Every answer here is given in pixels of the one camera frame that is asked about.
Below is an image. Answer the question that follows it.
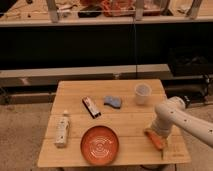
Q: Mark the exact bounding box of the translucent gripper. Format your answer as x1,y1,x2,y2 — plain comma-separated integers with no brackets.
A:
148,127,171,146

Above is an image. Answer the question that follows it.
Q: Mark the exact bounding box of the orange pepper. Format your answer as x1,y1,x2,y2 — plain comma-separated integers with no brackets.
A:
144,128,166,157

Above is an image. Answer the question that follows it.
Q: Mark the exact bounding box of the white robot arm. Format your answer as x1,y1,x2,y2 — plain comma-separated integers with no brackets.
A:
144,96,213,150

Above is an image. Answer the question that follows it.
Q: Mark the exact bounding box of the white ceramic cup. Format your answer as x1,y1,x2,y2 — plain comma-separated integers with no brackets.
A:
134,83,152,105

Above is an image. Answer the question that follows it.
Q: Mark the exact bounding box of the blue sponge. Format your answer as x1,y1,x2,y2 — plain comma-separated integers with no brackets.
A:
104,96,122,109

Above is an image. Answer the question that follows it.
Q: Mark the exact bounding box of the orange ribbed bowl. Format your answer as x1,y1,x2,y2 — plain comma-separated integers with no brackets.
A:
80,125,119,166

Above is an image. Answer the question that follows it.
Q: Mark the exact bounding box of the wooden folding table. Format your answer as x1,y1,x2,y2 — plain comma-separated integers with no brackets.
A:
38,79,190,167

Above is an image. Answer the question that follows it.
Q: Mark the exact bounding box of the white plastic bottle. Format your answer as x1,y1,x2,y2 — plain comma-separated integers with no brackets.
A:
54,110,70,148

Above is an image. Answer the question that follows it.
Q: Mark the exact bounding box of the long metal bench rail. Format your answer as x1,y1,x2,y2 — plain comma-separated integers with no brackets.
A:
0,64,170,87

